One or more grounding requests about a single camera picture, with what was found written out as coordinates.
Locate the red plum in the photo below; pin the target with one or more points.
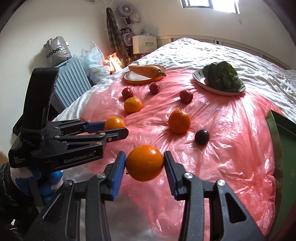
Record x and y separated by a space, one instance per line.
154 88
186 96
127 93

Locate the pink plastic sheet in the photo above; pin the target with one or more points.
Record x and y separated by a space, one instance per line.
240 148

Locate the bumpy mandarin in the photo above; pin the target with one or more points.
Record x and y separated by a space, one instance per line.
179 121

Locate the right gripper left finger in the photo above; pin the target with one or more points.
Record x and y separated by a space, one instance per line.
102 187

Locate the small orange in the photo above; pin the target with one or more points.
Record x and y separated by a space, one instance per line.
114 122

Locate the purple fan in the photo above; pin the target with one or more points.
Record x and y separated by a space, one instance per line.
124 10

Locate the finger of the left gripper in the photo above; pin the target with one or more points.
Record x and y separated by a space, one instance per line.
75 127
99 138

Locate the dark purple plum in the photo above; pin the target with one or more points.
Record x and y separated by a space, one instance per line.
202 137

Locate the white striped plate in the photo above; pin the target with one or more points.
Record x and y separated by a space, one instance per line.
201 81

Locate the clear plastic bag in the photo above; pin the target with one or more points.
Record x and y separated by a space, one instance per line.
93 63

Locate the snack packages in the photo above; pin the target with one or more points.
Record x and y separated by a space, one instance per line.
113 63

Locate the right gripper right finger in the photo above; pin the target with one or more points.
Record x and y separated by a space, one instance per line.
191 189

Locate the blue gloved left hand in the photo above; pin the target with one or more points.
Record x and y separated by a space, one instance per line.
47 183

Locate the light blue suitcase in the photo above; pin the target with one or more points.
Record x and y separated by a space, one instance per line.
71 82

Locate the plaid scarf hanging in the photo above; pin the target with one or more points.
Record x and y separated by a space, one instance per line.
115 39

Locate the green tray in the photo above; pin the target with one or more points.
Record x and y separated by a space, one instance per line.
282 131

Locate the white cardboard box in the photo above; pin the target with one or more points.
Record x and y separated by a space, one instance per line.
144 44

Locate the grey plastic bag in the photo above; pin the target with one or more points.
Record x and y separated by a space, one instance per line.
56 51

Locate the carrot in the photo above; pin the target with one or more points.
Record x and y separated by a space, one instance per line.
149 71

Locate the orange rimmed plate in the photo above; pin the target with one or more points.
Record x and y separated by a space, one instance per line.
135 79

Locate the window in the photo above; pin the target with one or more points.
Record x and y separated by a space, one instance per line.
227 6

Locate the green leafy vegetable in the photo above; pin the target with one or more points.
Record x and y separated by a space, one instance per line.
222 76

